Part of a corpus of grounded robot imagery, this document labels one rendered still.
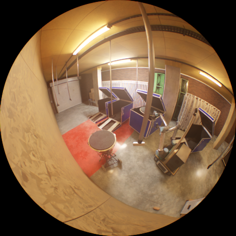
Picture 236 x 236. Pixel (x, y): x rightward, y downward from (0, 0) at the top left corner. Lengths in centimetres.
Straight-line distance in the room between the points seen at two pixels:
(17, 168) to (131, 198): 205
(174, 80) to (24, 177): 358
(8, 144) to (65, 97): 737
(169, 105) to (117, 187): 348
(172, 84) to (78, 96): 788
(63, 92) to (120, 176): 749
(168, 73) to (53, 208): 359
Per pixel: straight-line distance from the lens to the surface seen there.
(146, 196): 220
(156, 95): 227
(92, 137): 185
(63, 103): 760
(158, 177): 236
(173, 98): 329
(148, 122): 231
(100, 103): 448
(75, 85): 786
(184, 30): 153
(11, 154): 37
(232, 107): 596
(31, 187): 37
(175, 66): 337
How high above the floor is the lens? 207
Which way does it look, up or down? 31 degrees down
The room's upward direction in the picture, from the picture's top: 1 degrees counter-clockwise
